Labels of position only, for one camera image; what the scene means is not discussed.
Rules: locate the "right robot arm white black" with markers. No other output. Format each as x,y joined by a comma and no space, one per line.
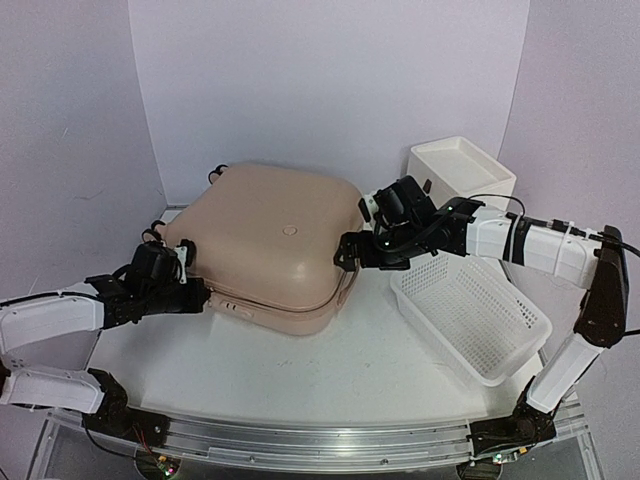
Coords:
592,261

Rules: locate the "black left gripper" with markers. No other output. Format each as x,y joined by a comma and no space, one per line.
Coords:
194,300

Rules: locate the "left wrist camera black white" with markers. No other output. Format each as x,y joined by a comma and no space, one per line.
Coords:
155,265

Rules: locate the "pink hard-shell suitcase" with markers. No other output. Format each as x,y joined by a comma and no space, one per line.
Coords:
265,238

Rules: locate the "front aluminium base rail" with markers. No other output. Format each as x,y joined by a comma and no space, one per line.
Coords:
359,448

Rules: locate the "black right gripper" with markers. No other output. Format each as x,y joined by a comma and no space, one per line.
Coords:
348,245

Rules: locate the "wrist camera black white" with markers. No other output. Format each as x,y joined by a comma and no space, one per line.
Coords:
155,265
403,203

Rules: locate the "white three-drawer storage cabinet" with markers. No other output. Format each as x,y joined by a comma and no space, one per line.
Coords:
455,167

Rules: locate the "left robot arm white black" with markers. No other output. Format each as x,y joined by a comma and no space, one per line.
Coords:
48,338

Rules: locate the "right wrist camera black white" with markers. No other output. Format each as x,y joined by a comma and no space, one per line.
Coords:
403,203

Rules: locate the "white perforated plastic basket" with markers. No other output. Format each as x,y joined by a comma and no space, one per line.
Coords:
477,322

